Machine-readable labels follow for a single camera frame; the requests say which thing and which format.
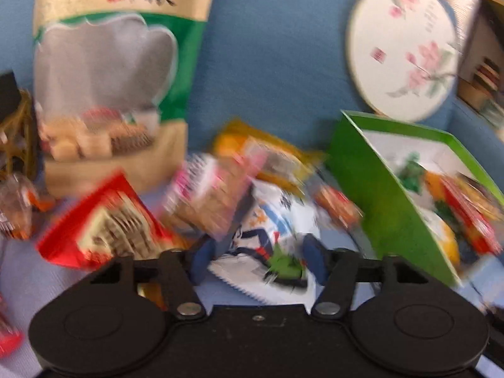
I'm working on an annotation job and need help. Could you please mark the orange clear snack packet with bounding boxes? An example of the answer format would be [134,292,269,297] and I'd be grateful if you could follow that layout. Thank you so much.
[213,119,325,195]

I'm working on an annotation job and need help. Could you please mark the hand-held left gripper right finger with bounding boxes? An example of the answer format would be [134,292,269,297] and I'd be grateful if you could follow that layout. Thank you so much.
[302,233,431,318]

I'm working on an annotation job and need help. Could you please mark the red cartoon face packet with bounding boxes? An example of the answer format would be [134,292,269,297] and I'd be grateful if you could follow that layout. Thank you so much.
[439,175,504,255]

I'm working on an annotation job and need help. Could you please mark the green snack packet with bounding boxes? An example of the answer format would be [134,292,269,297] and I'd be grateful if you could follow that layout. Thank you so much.
[396,157,430,194]

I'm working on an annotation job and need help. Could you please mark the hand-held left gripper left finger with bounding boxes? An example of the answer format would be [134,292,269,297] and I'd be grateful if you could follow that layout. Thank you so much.
[86,239,218,320]

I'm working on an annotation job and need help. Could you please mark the white packet blue green print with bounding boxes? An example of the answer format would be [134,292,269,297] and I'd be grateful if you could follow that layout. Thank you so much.
[208,181,321,306]

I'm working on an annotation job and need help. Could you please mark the dark storage shelf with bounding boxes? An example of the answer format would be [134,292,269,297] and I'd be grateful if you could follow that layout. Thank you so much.
[459,0,504,142]

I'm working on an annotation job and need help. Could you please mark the red sausage packet white label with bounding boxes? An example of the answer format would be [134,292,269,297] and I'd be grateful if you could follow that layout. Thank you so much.
[313,186,365,227]

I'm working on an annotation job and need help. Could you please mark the large beige green grain pouch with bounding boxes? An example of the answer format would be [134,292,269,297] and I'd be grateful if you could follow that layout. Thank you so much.
[32,0,222,199]

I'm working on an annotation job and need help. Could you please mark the red peanut packet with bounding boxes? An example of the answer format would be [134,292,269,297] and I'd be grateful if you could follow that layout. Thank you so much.
[36,171,176,272]

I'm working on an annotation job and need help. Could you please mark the green cardboard box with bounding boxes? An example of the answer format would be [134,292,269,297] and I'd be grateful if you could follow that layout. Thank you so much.
[328,110,504,289]

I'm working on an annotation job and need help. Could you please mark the red-edged clear date packet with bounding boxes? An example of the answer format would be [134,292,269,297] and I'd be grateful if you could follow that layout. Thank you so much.
[0,293,23,357]

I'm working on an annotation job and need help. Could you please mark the orange-yellow snack packet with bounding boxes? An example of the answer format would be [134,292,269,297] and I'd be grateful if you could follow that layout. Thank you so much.
[424,171,451,205]

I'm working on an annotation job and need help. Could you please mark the clear packet of brown meat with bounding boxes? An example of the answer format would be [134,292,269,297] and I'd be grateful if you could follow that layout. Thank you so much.
[0,172,54,242]

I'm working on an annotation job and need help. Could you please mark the stack of boxes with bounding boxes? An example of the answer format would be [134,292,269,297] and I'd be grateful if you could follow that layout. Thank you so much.
[474,59,501,87]

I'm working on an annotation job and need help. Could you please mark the round floral fan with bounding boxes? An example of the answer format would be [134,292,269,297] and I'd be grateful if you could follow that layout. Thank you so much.
[346,0,461,123]

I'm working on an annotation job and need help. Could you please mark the woven bamboo basket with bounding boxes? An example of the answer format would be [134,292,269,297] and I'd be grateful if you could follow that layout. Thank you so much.
[0,89,42,182]

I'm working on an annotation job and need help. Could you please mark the pink striped sausage packet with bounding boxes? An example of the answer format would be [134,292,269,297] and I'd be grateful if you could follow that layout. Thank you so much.
[162,153,255,242]

